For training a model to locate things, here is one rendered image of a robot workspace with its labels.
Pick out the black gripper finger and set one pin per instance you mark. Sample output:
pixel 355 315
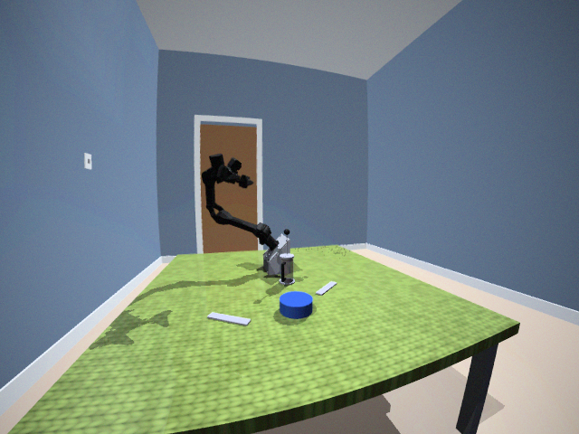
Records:
pixel 229 175
pixel 246 182

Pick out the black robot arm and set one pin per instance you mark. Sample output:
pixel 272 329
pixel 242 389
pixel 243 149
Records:
pixel 261 231

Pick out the blue short cylinder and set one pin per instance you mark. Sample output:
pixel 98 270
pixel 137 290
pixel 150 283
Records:
pixel 296 304

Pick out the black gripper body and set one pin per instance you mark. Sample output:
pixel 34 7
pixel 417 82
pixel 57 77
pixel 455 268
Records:
pixel 220 176

